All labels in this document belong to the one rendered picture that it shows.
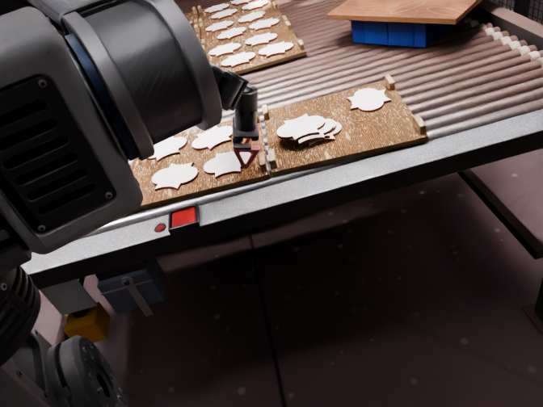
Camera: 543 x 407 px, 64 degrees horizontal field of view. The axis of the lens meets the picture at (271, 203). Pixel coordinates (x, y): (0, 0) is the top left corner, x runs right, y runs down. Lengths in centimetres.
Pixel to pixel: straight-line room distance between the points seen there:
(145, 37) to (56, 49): 8
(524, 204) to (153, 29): 220
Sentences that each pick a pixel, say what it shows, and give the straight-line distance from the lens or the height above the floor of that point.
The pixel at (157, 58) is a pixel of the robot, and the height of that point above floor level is 148.
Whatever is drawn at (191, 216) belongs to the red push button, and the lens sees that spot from 110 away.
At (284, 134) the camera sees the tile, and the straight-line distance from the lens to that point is 122.
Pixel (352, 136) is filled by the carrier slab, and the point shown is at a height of 94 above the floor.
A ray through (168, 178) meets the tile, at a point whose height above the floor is 94.
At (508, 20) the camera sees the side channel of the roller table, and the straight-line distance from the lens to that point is 180.
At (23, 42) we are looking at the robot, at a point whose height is 152.
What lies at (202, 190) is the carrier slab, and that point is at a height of 93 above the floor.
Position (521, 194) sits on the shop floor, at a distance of 249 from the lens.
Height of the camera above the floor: 159
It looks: 39 degrees down
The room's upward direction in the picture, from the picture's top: 16 degrees counter-clockwise
